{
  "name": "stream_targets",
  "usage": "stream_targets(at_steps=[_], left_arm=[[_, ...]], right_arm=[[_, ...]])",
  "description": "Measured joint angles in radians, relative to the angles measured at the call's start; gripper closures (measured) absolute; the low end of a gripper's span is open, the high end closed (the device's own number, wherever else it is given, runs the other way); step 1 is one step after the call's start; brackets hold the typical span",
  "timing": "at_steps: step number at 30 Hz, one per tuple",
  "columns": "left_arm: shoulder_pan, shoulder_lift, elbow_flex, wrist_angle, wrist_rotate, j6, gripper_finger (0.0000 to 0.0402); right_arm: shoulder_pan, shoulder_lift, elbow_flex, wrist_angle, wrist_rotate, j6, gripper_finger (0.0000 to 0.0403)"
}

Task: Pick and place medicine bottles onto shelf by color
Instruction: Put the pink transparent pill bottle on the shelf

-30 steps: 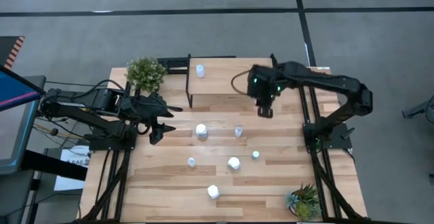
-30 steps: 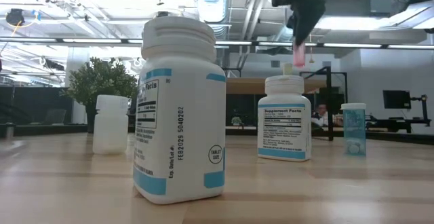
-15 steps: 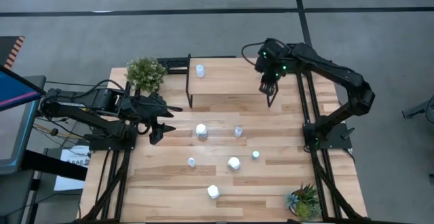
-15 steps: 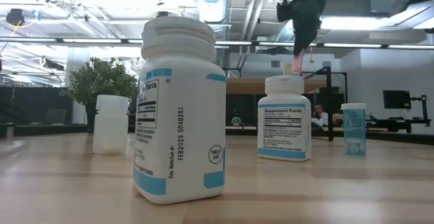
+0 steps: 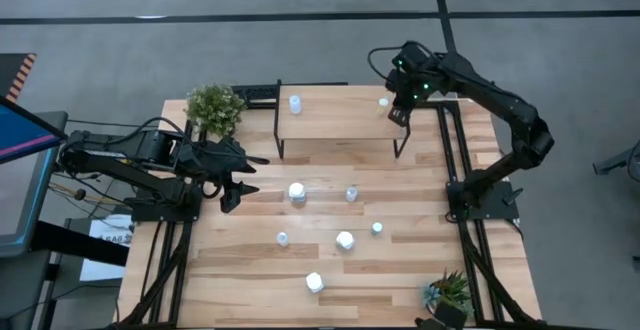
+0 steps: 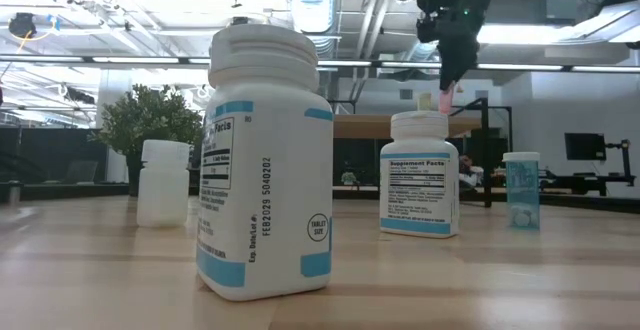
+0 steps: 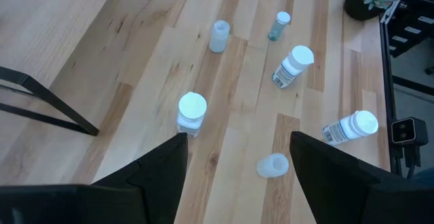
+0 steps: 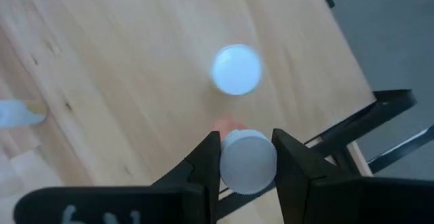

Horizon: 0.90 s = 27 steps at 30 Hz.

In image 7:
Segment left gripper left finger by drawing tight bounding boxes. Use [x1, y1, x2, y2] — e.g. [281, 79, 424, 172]
[91, 132, 190, 224]

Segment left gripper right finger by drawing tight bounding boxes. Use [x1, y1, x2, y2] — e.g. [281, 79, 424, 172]
[290, 130, 381, 224]

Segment clear cup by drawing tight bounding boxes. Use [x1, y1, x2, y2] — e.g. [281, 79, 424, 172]
[208, 19, 231, 54]
[256, 152, 290, 179]

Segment white supplement bottle blue label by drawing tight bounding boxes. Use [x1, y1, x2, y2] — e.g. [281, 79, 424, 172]
[321, 109, 380, 147]
[271, 45, 315, 90]
[176, 91, 208, 138]

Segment teal pill vial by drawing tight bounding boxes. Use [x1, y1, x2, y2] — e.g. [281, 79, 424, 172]
[267, 11, 292, 42]

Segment wooden shelf black legs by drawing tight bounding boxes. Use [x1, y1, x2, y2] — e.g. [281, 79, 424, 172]
[0, 0, 123, 137]

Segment black stand white labels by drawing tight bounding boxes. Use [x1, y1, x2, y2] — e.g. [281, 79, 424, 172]
[386, 0, 434, 58]

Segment black camera cable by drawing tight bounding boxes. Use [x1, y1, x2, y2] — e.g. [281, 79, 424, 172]
[393, 145, 423, 179]

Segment small black table camera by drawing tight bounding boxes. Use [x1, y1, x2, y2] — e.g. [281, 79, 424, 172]
[387, 116, 429, 147]

